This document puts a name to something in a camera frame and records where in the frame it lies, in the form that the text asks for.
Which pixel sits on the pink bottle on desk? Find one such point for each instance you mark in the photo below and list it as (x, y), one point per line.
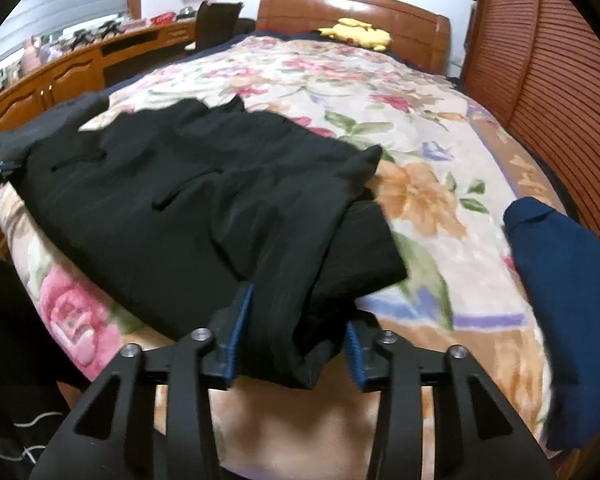
(30, 60)

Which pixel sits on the wooden louvered wardrobe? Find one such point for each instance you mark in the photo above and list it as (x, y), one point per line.
(535, 64)

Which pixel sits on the wooden desk with cabinets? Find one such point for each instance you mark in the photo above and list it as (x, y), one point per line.
(93, 68)

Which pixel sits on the folded navy blue garment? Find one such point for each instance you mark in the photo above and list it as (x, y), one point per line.
(558, 262)

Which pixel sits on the dark wooden chair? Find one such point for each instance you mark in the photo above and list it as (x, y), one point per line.
(218, 22)

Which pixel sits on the folded black jacket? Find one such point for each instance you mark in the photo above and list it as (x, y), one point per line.
(70, 115)

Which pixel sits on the yellow Pikachu plush toy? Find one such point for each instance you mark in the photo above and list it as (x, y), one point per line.
(358, 34)

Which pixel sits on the black double-breasted coat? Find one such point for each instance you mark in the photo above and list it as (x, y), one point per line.
(169, 211)

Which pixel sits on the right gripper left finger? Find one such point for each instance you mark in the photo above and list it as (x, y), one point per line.
(148, 415)

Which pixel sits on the red basket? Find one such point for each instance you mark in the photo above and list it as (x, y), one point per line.
(163, 19)

